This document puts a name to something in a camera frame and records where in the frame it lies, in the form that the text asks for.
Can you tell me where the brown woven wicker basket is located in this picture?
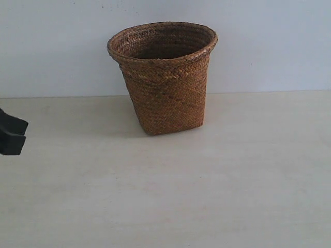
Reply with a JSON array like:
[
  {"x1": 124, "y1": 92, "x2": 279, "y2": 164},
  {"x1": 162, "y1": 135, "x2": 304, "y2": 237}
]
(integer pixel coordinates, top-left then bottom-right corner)
[{"x1": 107, "y1": 22, "x2": 218, "y2": 135}]

